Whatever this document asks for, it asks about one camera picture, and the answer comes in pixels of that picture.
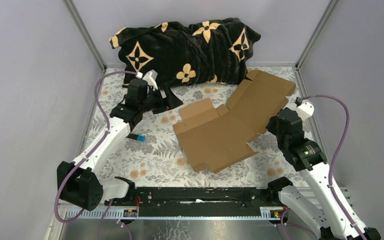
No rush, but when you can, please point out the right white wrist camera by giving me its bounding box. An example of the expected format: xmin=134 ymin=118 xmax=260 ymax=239
xmin=295 ymin=100 xmax=315 ymax=121

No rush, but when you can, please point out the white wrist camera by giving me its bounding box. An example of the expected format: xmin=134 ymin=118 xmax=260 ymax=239
xmin=142 ymin=70 xmax=159 ymax=90
xmin=295 ymin=100 xmax=315 ymax=121

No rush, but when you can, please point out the black blue marker pen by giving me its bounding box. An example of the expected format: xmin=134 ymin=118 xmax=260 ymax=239
xmin=127 ymin=133 xmax=146 ymax=142

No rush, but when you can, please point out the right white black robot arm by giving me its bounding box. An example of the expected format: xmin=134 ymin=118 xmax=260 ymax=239
xmin=266 ymin=107 xmax=381 ymax=240

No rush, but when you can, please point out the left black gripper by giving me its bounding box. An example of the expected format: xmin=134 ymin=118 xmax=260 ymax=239
xmin=139 ymin=82 xmax=183 ymax=115

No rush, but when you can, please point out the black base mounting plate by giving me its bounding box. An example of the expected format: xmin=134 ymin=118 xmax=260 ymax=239
xmin=111 ymin=187 xmax=286 ymax=218

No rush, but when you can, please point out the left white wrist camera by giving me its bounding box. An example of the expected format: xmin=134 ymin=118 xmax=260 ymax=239
xmin=142 ymin=70 xmax=159 ymax=90

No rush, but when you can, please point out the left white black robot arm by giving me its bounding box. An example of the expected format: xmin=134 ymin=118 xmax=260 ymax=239
xmin=55 ymin=79 xmax=183 ymax=211

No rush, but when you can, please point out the aluminium frame rail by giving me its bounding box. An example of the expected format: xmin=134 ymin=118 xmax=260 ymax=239
xmin=56 ymin=185 xmax=354 ymax=221

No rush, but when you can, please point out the black blanket with tan flowers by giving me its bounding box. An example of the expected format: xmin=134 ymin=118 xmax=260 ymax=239
xmin=108 ymin=18 xmax=262 ymax=88

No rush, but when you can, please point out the brown cardboard box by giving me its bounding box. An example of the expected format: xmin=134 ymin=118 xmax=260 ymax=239
xmin=173 ymin=70 xmax=297 ymax=174

